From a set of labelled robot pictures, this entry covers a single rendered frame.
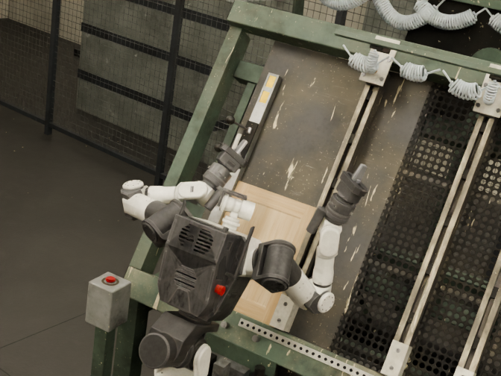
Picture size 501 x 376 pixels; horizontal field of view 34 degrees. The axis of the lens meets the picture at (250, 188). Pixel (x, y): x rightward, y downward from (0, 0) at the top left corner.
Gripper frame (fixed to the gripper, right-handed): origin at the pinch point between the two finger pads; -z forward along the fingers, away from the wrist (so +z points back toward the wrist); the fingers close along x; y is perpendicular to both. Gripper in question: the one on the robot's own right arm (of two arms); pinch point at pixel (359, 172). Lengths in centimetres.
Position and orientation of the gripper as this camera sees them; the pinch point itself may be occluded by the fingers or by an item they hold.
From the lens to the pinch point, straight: 271.9
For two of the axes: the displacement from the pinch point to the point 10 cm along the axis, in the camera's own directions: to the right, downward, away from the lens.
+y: 8.2, 1.5, 5.5
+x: -4.0, -5.5, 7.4
